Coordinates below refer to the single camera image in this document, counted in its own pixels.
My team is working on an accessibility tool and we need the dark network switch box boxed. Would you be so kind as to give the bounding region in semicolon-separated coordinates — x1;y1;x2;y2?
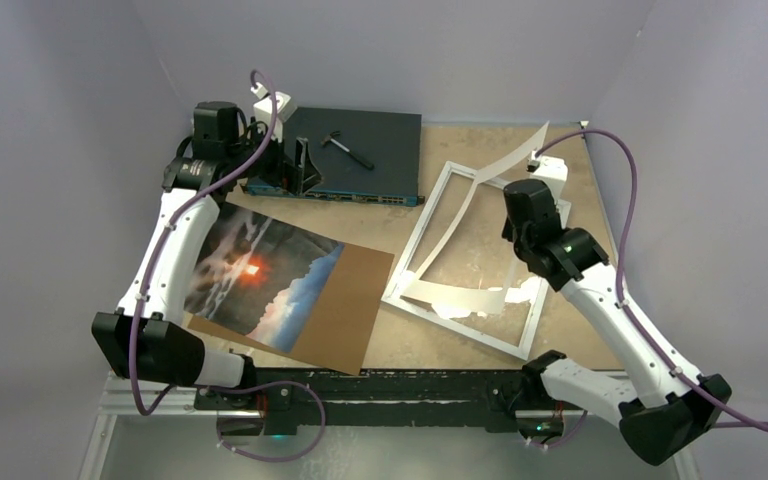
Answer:
240;105;427;208

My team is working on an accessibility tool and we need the white backing board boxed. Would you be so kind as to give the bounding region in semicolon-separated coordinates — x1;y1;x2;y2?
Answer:
386;124;549;314

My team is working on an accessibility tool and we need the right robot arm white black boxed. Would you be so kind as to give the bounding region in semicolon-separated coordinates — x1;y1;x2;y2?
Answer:
502;179;732;466

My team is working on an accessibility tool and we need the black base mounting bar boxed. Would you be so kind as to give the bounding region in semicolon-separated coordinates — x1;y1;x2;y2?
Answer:
194;367;578;439

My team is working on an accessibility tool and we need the white picture frame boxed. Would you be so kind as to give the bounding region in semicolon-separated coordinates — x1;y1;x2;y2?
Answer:
381;160;574;362

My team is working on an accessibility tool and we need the small black-handled hammer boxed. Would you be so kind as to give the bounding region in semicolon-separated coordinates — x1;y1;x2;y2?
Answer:
321;130;375;171

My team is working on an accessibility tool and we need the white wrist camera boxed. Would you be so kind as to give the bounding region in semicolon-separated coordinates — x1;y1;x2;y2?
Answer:
251;83;297;142
527;151;569;201

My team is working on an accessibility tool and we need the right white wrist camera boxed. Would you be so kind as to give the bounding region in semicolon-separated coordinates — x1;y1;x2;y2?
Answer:
527;151;569;201

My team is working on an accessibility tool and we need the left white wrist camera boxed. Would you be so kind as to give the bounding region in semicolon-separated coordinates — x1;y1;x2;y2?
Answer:
251;83;297;142

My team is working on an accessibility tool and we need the brown cardboard backing board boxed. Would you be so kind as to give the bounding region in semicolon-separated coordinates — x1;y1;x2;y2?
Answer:
189;244;393;375

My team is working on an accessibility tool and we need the landscape photo print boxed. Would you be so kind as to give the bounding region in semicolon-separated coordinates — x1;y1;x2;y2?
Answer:
184;204;345;352

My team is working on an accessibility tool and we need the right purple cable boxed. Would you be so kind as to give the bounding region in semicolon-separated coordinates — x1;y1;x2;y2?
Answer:
523;127;768;453

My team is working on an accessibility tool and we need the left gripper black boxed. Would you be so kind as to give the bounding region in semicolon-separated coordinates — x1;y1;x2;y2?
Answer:
226;117;323;194

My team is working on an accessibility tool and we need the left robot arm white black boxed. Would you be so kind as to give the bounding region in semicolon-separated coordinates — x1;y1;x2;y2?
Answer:
91;93;322;409

